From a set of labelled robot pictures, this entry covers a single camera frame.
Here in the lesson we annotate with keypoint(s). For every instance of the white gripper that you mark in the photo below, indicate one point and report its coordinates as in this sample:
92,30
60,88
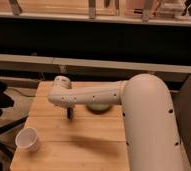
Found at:
69,107

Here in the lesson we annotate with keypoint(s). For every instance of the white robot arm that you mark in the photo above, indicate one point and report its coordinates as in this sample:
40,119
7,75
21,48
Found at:
153,141

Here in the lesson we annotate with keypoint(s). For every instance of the green bowl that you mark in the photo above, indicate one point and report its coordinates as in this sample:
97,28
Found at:
98,108

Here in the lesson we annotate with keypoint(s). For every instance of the white paper cup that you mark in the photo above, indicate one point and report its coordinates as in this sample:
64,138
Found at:
27,139

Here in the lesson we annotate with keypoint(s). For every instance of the long wooden shelf bench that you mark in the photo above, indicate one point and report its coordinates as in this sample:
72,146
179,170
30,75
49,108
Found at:
53,64

